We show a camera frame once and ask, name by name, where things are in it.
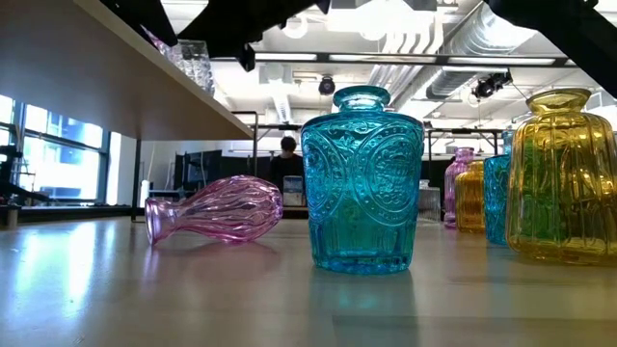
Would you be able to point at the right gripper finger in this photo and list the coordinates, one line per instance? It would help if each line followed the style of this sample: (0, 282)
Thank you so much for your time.
(212, 24)

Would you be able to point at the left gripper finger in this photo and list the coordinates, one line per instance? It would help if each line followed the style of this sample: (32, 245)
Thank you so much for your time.
(144, 17)

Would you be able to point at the pink ribbed flared-neck vase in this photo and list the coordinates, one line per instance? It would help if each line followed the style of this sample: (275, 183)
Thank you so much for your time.
(156, 42)

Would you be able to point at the small clear square vase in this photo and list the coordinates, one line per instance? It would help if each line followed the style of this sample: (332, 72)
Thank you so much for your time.
(195, 67)

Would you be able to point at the pink wavy-ribbed bulb vase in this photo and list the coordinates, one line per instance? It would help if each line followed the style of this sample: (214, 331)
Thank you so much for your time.
(226, 207)

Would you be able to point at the teal embossed medallion vase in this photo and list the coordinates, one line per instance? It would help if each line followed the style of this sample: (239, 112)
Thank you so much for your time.
(361, 193)

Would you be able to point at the tall teal diamond-pattern vase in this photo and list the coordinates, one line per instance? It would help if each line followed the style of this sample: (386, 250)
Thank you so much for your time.
(496, 193)

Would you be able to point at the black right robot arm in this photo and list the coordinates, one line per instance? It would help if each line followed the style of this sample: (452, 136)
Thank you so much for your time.
(569, 29)

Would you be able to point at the light wooden board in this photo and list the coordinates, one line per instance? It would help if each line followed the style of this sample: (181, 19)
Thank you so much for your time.
(96, 72)

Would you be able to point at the black overhead crossbar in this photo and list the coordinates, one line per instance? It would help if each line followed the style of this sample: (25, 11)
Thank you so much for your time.
(385, 59)

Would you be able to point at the black monitor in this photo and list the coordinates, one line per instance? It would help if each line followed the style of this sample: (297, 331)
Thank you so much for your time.
(202, 168)

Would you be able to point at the person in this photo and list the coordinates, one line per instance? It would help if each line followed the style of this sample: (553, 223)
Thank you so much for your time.
(287, 166)

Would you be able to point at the large bright window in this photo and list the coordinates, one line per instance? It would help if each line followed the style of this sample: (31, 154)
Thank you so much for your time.
(62, 168)

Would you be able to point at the white cylinder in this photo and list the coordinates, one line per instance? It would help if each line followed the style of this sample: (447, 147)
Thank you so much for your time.
(144, 193)

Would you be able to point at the blue and white box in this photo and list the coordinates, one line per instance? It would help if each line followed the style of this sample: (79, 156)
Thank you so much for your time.
(293, 190)

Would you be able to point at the black ceiling spotlight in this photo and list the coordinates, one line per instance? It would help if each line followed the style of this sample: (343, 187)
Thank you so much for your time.
(489, 86)

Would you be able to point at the pink ribbed bottle vase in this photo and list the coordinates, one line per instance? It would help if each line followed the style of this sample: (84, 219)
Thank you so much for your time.
(452, 183)

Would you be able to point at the small yellow ribbed vase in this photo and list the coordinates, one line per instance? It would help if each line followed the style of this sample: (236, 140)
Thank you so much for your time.
(470, 197)

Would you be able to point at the large yellow ribbed vase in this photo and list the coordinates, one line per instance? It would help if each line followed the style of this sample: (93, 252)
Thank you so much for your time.
(564, 193)

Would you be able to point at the black ceiling dome camera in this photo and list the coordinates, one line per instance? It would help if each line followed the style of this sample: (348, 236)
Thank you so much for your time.
(327, 86)

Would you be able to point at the silver ventilation duct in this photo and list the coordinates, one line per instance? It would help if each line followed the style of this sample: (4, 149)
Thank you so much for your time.
(482, 43)

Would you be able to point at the black background table frame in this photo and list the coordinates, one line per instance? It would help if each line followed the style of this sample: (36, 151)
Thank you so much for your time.
(463, 130)

